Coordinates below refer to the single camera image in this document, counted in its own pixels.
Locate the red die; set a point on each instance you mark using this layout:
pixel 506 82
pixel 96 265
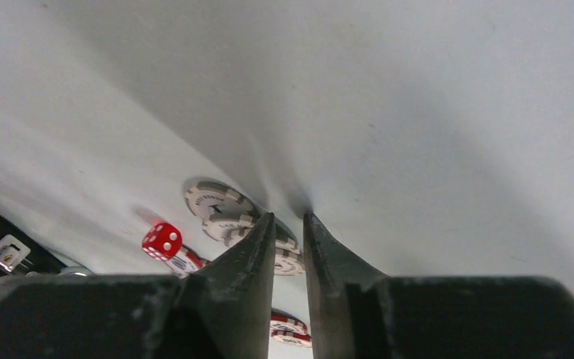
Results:
pixel 162 242

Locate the black poker set case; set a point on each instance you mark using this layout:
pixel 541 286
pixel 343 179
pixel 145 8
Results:
pixel 20 255

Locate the white red chip stack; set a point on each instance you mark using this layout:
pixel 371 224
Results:
pixel 227 217

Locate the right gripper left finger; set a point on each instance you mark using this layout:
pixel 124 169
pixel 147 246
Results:
pixel 220 311

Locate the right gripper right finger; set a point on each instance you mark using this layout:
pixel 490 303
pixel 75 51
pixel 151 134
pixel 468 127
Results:
pixel 357 311

